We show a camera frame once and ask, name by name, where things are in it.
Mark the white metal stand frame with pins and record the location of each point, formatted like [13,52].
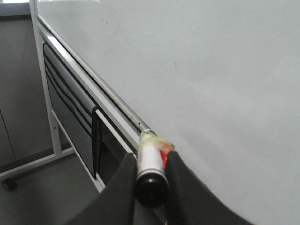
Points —
[45,112]

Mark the white whiteboard marker pen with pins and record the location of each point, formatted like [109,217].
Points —
[151,185]

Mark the aluminium whiteboard tray rail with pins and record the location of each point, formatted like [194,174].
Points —
[126,120]

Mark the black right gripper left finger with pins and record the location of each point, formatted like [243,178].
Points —
[115,204]

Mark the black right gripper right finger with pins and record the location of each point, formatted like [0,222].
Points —
[190,202]

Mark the red round magnet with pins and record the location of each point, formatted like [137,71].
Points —
[165,149]

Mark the large whiteboard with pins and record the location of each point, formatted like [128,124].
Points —
[218,78]

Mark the black stand caster wheel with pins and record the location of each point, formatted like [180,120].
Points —
[9,184]

